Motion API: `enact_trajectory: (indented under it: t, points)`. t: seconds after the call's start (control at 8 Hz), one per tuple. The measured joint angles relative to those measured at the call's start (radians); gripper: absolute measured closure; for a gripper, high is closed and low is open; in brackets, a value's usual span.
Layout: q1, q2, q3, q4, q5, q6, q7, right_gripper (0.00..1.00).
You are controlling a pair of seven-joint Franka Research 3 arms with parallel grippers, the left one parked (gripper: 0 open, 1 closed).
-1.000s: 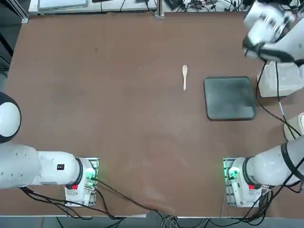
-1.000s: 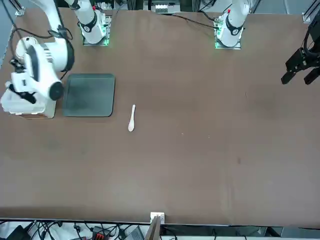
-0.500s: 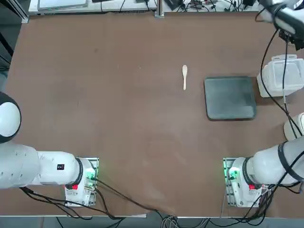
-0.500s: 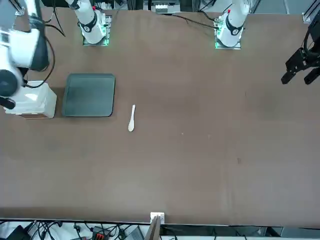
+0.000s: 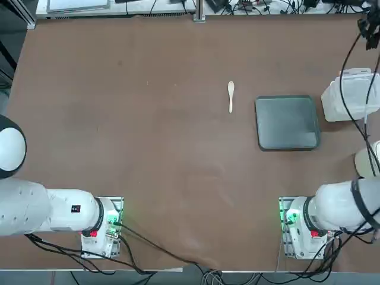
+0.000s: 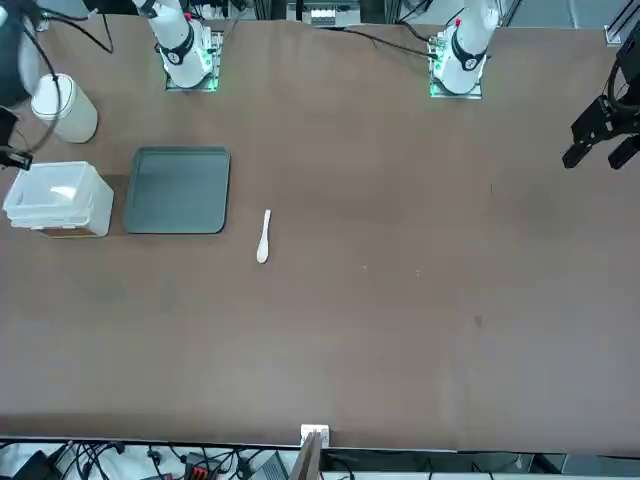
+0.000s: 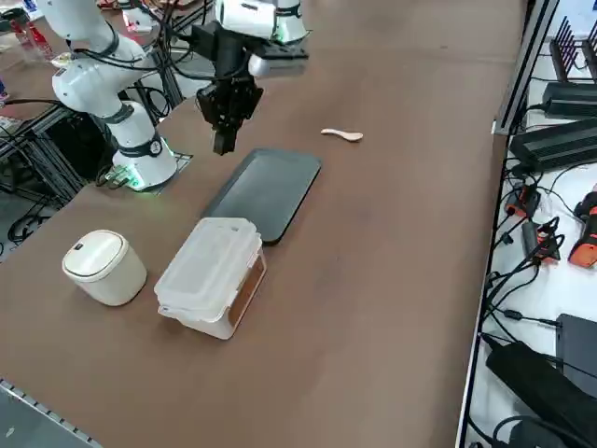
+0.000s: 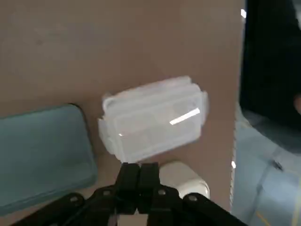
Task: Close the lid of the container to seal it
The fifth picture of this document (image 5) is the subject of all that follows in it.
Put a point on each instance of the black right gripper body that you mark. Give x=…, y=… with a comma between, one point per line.
x=374, y=23

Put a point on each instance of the translucent white container lid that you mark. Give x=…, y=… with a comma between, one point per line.
x=356, y=89

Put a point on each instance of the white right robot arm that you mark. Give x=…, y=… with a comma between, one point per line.
x=335, y=205

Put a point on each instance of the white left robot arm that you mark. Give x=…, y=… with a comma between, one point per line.
x=29, y=207

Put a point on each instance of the translucent white plastic container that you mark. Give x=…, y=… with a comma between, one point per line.
x=335, y=114

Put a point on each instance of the dark teal rectangular tray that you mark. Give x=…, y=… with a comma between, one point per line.
x=286, y=123

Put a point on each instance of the black power adapter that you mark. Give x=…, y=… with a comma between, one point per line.
x=216, y=4

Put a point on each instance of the small white spoon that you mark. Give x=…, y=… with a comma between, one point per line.
x=231, y=95

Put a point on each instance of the white flat paper tray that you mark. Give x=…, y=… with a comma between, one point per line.
x=78, y=5

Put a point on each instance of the aluminium profile post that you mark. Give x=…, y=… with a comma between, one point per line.
x=199, y=10

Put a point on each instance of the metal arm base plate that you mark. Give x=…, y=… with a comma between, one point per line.
x=282, y=237
x=117, y=250

